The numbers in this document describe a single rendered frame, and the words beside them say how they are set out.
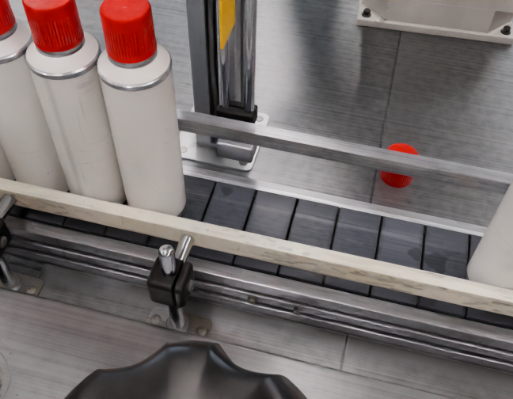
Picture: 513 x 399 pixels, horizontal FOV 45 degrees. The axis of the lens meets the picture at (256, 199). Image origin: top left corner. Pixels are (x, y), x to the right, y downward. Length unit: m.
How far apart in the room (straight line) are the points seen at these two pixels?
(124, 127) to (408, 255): 0.26
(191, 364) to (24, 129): 0.38
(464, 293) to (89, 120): 0.31
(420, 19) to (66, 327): 0.57
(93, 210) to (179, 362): 0.38
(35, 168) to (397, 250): 0.31
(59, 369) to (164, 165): 0.17
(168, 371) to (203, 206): 0.41
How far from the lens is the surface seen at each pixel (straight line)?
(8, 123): 0.52
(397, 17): 0.85
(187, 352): 0.16
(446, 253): 0.56
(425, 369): 0.56
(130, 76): 0.43
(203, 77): 0.61
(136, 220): 0.51
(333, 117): 0.72
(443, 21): 0.85
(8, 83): 0.49
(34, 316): 0.53
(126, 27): 0.41
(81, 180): 0.53
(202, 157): 0.66
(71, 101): 0.47
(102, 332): 0.50
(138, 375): 0.16
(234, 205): 0.56
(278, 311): 0.55
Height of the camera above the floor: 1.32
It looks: 51 degrees down
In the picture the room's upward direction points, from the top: 2 degrees clockwise
